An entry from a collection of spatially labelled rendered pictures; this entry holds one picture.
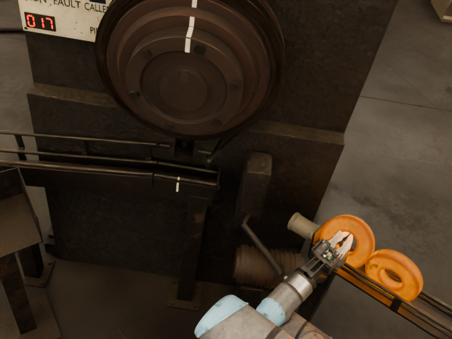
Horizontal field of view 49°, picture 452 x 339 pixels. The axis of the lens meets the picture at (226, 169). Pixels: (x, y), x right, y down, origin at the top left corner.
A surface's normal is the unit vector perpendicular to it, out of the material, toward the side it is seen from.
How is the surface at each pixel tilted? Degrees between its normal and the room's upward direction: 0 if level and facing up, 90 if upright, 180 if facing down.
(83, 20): 90
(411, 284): 90
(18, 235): 5
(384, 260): 90
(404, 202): 0
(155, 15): 39
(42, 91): 0
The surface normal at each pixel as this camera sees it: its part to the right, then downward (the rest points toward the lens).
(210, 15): 0.27, -0.25
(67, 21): -0.09, 0.71
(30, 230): 0.06, -0.66
